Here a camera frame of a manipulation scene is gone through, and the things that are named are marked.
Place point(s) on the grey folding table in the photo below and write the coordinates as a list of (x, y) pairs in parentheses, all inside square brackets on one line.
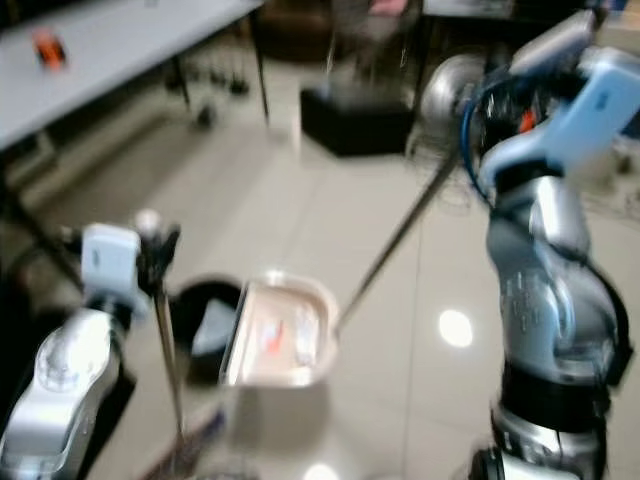
[(120, 50)]

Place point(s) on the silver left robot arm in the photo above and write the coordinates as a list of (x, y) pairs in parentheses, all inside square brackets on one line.
[(60, 390)]

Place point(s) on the black waste bin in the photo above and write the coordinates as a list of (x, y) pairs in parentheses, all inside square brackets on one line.
[(195, 300)]

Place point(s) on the white paper scrap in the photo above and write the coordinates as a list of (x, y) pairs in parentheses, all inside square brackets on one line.
[(306, 335)]

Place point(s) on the black storage box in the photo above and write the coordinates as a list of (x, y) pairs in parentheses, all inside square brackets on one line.
[(355, 125)]

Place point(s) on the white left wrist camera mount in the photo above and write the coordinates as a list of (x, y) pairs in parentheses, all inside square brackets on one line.
[(110, 260)]

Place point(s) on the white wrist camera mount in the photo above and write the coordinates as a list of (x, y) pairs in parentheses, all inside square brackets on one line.
[(600, 100), (110, 260)]

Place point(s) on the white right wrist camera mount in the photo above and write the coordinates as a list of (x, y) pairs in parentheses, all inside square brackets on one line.
[(600, 100)]

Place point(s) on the black caster base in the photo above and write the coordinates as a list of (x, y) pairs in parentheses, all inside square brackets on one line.
[(210, 90)]

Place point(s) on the small orange box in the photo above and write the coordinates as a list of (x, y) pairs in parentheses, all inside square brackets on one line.
[(50, 48)]

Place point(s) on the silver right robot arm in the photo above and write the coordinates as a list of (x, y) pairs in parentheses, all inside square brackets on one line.
[(550, 300)]

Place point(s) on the silver floor fan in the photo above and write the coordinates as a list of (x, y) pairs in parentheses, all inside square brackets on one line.
[(448, 95)]

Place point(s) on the red wrapper scrap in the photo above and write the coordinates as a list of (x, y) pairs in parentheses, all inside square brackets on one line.
[(272, 336)]

